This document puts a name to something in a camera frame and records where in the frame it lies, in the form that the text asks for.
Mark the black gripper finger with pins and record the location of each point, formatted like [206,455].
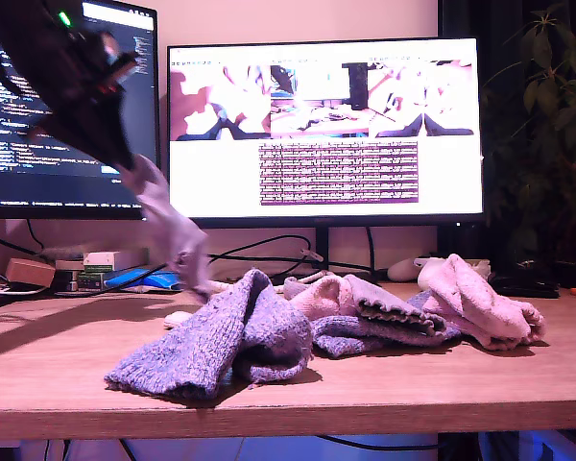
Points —
[117,125]
[93,127]

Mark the grey sock with scalloped cuff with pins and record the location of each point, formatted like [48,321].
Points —
[384,298]
[177,235]

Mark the blue knitted sock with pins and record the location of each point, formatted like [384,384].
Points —
[355,336]
[187,346]

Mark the green houseplant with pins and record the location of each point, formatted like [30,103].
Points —
[547,96]

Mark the black monitor showing code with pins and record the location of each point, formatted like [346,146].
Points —
[77,192]

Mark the white box with green label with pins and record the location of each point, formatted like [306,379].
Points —
[98,261]

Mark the blue plastic packet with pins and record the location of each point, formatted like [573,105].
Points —
[125,278]

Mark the green and white small box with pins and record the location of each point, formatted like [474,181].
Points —
[88,282]

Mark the brown cardboard box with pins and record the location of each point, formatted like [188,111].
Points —
[29,273]

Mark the black monitor with white screen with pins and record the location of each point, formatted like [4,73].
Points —
[437,182]

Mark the black case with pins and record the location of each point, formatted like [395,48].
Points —
[523,288]

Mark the white game controller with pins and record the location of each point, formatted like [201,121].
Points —
[403,270]

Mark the black table leg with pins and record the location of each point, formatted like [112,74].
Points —
[458,449]

